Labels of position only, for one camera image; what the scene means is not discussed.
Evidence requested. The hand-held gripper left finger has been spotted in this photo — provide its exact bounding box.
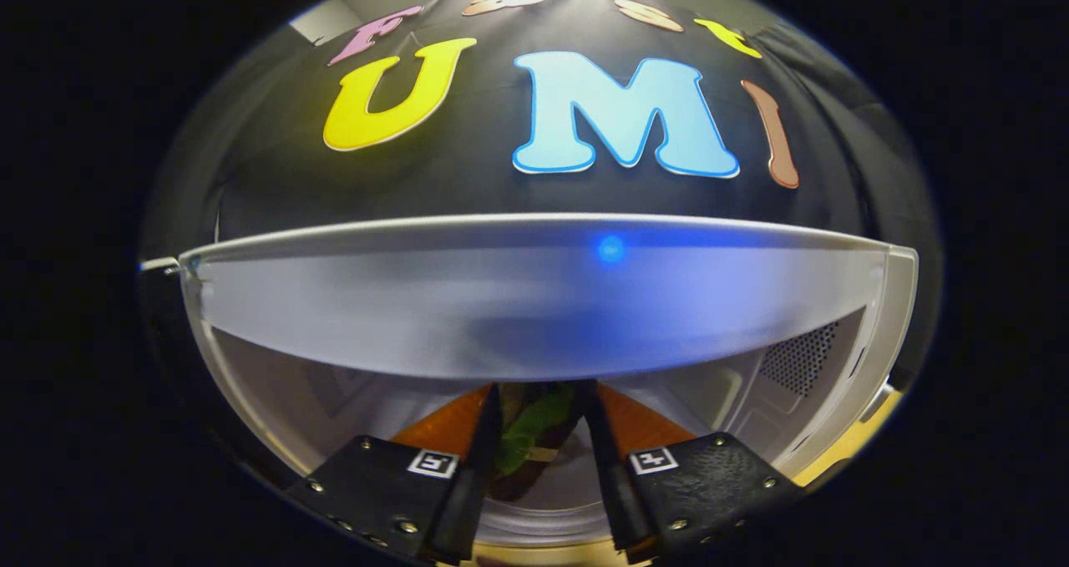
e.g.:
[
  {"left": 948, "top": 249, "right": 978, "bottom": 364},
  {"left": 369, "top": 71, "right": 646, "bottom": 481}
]
[{"left": 284, "top": 382, "right": 504, "bottom": 564}]

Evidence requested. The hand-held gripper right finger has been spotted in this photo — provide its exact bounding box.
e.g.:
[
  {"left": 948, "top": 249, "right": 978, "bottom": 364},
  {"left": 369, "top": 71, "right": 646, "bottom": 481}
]
[{"left": 582, "top": 379, "right": 807, "bottom": 564}]

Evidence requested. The brown bread lettuce sandwich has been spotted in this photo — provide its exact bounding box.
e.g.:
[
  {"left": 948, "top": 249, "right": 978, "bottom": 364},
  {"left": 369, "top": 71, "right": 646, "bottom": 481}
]
[{"left": 489, "top": 381, "right": 598, "bottom": 501}]

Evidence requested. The white microwave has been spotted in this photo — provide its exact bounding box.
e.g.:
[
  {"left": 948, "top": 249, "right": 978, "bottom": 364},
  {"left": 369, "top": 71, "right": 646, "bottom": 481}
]
[{"left": 138, "top": 212, "right": 920, "bottom": 551}]

